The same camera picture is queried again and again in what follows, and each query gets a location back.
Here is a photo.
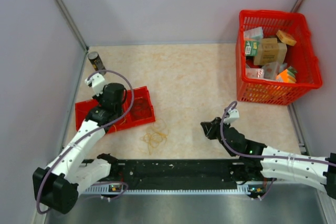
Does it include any green small box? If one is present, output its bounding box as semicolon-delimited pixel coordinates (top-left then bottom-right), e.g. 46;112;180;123
244;39;260;57

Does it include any brown cable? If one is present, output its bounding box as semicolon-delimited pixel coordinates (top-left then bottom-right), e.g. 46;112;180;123
131;98;152;119

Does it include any red plastic basket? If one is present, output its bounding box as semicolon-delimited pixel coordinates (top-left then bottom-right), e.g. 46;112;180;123
236;10;323;105

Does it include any red plastic tray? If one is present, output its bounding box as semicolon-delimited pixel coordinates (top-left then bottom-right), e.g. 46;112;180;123
75;86;155;134

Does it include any pale pink box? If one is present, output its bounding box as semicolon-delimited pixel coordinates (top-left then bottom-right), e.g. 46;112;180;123
262;61;280;80

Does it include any white pastel box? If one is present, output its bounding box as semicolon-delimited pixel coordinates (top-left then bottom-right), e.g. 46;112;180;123
243;26;264;40

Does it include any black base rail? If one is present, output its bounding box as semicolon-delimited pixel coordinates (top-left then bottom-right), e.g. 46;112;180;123
84;159;266;197

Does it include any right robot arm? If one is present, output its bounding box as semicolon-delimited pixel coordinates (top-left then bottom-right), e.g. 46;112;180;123
201;117;335;199

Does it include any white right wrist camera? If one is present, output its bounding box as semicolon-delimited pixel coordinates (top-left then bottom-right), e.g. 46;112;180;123
224;109;239;124

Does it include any black cylindrical can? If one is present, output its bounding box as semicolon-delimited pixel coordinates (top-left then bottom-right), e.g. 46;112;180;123
87;51;106;76

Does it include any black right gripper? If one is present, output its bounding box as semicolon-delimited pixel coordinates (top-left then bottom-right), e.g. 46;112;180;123
201;116;236;156

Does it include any cable bundle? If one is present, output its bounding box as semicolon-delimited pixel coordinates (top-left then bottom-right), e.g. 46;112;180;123
139;119;170;156

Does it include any orange green box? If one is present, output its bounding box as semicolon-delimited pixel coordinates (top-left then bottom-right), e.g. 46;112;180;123
276;67;297;83

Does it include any white red packet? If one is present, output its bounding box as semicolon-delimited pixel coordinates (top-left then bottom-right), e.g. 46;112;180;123
245;68;264;79

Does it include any large brown cardboard box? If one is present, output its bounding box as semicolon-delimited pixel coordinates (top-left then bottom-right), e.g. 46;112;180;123
253;38;287;66

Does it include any yellow orange small box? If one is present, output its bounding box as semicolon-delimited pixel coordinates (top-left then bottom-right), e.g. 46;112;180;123
276;30;297;46

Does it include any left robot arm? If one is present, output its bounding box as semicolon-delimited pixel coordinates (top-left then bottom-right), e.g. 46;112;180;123
33;81;127;214

